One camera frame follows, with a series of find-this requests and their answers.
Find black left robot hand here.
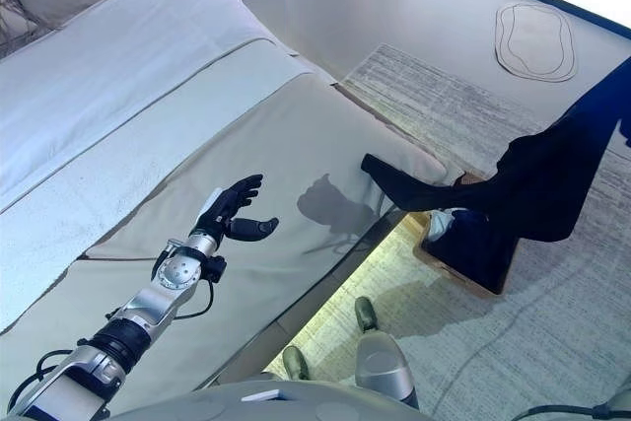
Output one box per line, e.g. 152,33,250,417
189,174,280,245

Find dark blue garment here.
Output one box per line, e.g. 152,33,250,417
433,211,519,289

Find grey patterned cushion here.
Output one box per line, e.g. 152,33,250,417
0,0,40,60

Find black garment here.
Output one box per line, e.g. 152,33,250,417
361,58,631,245

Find white garment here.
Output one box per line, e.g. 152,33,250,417
426,208,467,243

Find grey robot torso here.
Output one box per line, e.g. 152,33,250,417
110,379,425,421

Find white duvet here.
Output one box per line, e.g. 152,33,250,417
0,0,341,333

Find silver robot leg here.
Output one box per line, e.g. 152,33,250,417
353,296,420,412
281,345,311,383

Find silver left robot leg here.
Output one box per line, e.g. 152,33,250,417
281,345,311,383

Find brown wicker basket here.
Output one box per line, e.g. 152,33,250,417
412,172,526,300

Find silver right robot leg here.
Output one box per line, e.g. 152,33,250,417
353,296,420,412

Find grey striped rug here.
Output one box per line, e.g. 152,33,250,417
265,42,631,421

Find round mat with dark outline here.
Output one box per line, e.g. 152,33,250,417
494,1,578,83

